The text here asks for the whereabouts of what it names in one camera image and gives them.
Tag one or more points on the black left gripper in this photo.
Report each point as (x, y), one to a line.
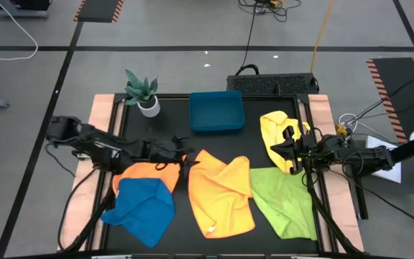
(160, 151)

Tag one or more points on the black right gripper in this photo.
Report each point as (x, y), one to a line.
(302, 149)

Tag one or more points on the yellow microfiber towel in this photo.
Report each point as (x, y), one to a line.
(271, 133)

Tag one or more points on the orange microfiber towel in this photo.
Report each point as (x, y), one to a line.
(146, 172)
(217, 194)

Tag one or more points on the green microfiber towel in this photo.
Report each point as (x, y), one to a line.
(282, 201)

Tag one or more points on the blue microfiber towel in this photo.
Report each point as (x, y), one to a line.
(142, 212)

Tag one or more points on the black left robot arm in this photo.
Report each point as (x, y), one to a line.
(95, 142)

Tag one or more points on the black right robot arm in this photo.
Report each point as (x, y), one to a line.
(358, 154)

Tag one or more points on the yellow tape tag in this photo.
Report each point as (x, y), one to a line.
(306, 126)

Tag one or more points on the blue plastic bin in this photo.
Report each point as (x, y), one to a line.
(216, 111)

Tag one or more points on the green plant in white pot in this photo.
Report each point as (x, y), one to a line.
(149, 108)

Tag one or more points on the black perforated computer case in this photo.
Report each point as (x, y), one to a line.
(264, 84)

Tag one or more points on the light wooden board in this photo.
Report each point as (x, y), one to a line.
(347, 219)
(83, 205)

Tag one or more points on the white paper sheet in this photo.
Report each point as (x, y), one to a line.
(390, 174)

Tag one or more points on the dark side stand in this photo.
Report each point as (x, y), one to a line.
(412, 180)

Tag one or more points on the black hazard-striped floor mat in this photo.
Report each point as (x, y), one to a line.
(404, 82)
(99, 9)

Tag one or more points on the black metal table frame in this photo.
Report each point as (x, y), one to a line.
(118, 96)

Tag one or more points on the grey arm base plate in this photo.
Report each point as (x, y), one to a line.
(81, 155)

